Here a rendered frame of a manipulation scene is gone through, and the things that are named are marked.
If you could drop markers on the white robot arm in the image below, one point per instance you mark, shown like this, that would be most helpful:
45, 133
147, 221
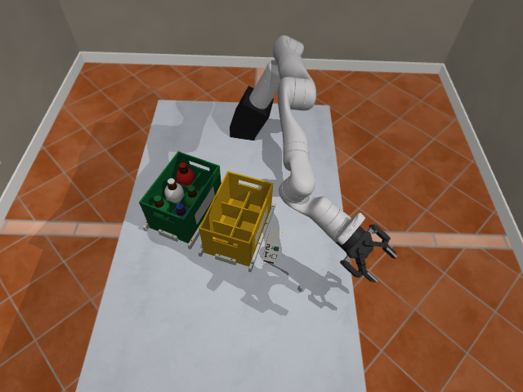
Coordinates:
287, 75

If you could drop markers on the white paper pick list strip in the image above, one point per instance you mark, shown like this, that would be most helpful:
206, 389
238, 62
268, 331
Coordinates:
272, 246

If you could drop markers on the yellow crate with dividers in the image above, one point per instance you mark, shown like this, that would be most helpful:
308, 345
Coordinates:
235, 220

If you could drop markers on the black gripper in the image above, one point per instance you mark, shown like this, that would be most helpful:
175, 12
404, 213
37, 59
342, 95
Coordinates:
360, 249

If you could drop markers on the blue bottle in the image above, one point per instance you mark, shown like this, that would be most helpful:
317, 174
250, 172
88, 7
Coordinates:
181, 210

